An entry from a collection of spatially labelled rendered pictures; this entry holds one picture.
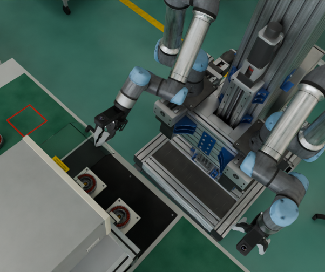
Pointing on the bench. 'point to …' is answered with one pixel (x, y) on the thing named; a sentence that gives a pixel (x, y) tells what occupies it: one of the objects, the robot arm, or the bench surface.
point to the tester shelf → (109, 254)
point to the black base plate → (133, 202)
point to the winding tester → (35, 214)
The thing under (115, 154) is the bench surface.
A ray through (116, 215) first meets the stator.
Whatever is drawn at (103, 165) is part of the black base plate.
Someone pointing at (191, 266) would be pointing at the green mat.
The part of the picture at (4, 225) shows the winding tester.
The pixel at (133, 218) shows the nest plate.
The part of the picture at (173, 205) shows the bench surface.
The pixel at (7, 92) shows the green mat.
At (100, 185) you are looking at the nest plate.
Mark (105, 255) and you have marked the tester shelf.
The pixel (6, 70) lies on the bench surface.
